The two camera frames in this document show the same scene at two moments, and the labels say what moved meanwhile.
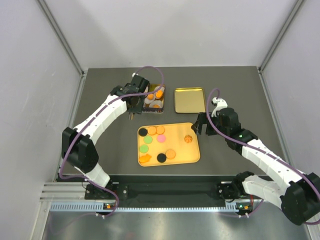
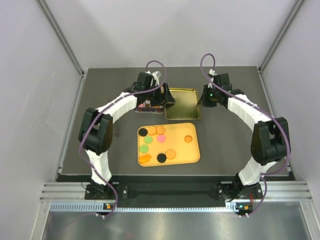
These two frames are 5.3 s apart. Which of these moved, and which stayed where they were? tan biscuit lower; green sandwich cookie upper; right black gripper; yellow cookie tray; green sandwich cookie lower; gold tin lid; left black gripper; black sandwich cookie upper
Moved: right black gripper; gold tin lid; left black gripper
Stayed: green sandwich cookie upper; green sandwich cookie lower; black sandwich cookie upper; tan biscuit lower; yellow cookie tray
